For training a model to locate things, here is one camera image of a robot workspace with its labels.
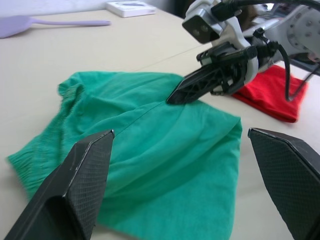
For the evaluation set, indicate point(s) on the green shorts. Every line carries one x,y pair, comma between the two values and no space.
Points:
160,150

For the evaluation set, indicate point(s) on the lilac plastic fly swatter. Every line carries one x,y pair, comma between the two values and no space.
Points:
17,26

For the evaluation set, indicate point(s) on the flat white box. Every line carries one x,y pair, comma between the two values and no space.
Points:
130,8

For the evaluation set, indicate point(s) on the folded red t-shirt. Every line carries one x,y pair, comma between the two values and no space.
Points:
270,97

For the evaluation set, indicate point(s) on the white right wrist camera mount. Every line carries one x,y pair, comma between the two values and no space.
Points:
207,22

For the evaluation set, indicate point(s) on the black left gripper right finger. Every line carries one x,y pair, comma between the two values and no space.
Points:
292,180

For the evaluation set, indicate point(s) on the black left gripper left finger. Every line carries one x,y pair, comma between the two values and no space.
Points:
75,190

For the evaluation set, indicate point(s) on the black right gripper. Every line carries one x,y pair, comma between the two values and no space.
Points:
235,67

